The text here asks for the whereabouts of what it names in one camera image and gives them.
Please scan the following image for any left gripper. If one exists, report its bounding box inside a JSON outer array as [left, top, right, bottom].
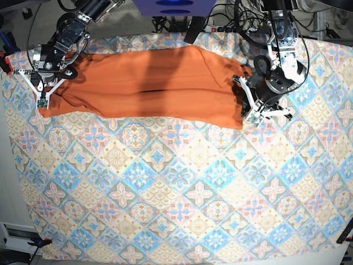
[[240, 75, 290, 118]]

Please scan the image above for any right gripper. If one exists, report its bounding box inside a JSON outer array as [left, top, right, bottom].
[[30, 45, 77, 86]]

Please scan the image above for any orange T-shirt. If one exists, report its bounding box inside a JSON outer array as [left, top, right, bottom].
[[39, 46, 251, 129]]

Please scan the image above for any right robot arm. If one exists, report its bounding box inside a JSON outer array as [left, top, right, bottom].
[[30, 0, 124, 87]]

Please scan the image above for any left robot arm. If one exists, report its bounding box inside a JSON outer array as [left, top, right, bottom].
[[233, 1, 309, 126]]

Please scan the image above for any red clamp left edge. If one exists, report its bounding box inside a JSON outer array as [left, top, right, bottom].
[[0, 51, 13, 75]]

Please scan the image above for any white power strip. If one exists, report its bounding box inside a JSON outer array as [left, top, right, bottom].
[[204, 25, 236, 33]]

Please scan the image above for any patterned tile tablecloth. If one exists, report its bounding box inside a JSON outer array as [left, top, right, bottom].
[[1, 40, 352, 264]]

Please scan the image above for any black clamp right edge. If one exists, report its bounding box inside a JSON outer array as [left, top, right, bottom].
[[336, 224, 352, 244]]

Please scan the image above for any blue clamp bottom left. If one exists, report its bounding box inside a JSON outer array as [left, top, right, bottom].
[[27, 238, 52, 248]]

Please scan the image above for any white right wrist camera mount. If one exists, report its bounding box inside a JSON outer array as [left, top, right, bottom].
[[13, 69, 66, 109]]

